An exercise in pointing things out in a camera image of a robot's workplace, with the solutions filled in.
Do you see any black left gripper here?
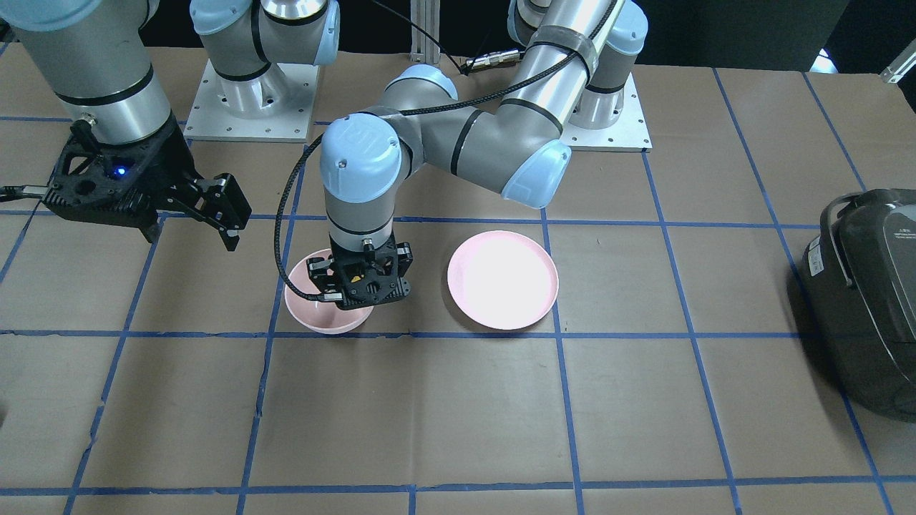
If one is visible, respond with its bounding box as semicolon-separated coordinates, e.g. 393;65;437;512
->
306;239;414;310

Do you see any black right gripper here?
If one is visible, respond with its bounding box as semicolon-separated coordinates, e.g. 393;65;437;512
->
42;114;252;252

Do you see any pink bowl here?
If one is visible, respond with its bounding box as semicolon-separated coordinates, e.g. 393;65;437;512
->
283;248;375;335

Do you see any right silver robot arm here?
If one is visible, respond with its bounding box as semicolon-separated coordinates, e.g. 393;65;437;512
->
2;1;341;251

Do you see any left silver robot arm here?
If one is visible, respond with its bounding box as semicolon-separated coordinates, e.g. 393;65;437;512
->
284;1;650;310

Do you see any pink plate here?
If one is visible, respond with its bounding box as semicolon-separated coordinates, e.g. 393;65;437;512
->
446;230;560;330

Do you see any dark grey rice cooker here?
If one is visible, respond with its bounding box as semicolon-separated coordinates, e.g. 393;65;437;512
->
801;188;915;423

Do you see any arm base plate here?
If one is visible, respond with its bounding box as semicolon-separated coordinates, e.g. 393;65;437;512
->
560;73;653;152
184;62;321;144

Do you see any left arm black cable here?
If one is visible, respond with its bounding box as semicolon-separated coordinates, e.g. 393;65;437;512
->
271;0;623;301

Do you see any aluminium frame post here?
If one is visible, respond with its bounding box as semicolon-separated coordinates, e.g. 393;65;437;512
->
409;0;442;67

